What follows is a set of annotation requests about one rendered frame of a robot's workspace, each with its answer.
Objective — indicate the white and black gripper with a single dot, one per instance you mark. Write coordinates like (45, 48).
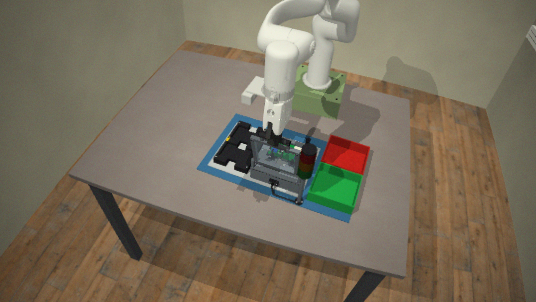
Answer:
(276, 116)

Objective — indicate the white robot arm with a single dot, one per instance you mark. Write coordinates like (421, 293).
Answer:
(289, 48)

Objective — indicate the green bin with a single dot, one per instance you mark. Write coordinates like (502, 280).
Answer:
(339, 184)

